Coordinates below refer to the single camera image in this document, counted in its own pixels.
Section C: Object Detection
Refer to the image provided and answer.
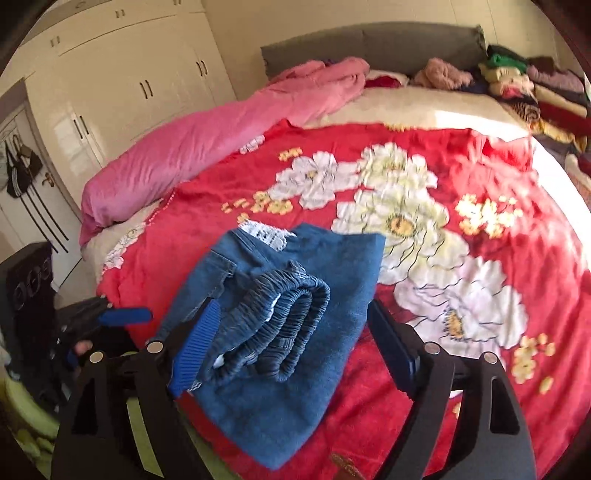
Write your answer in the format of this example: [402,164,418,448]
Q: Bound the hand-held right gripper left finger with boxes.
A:
[50,299,223,480]

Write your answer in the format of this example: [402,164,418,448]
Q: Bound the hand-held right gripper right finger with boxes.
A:
[366,299,539,480]

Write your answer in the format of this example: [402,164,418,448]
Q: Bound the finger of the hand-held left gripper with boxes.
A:
[98,307,154,326]

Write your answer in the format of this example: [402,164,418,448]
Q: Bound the blue denim pants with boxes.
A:
[154,220,386,470]

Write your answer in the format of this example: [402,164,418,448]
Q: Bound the black speaker box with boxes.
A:
[0,242,57,370]

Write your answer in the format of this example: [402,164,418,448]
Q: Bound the green fleece cloth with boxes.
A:
[0,364,63,469]

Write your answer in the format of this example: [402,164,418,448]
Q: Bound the white door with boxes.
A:
[0,78,105,296]

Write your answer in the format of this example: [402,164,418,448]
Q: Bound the black hanging bag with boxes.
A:
[4,135,44,200]

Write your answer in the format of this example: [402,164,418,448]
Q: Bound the pink quilt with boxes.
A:
[78,56,370,247]

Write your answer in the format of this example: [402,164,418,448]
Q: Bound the red floral blanket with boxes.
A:
[95,117,591,480]

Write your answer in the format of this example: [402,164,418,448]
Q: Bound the dark red garment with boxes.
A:
[365,74,403,91]

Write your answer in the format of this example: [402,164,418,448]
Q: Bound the cream wardrobe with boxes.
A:
[23,0,237,172]

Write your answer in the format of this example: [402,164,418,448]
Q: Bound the pink fuzzy garment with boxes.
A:
[413,58,475,90]

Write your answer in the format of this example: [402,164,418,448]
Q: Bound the stack of folded clothes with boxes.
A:
[475,44,591,185]

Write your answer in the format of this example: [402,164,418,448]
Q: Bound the grey bed headboard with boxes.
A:
[261,23,486,83]

